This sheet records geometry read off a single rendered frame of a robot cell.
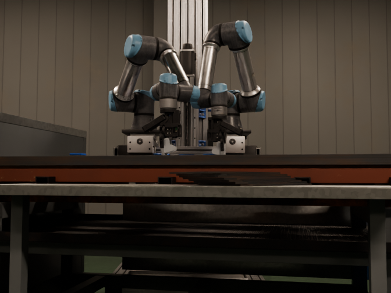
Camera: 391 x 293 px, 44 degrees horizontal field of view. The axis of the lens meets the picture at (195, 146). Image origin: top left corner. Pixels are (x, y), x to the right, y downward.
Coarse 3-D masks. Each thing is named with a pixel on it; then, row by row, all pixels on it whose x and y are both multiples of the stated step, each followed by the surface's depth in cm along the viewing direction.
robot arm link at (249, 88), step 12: (228, 24) 247; (240, 24) 244; (228, 36) 246; (240, 36) 244; (252, 36) 251; (240, 48) 249; (240, 60) 254; (240, 72) 259; (252, 72) 260; (252, 84) 263; (240, 96) 271; (252, 96) 265; (264, 96) 271; (240, 108) 271; (252, 108) 269
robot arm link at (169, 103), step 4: (160, 100) 203; (164, 100) 201; (168, 100) 201; (172, 100) 202; (176, 100) 204; (160, 104) 203; (164, 104) 201; (168, 104) 201; (172, 104) 202; (176, 104) 204; (160, 108) 203; (164, 108) 202; (168, 108) 201; (172, 108) 202; (176, 108) 204
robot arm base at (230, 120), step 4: (228, 116) 273; (232, 116) 273; (236, 116) 274; (224, 120) 273; (228, 120) 272; (232, 120) 272; (236, 120) 273; (240, 120) 277; (232, 124) 271; (236, 124) 272; (240, 124) 274
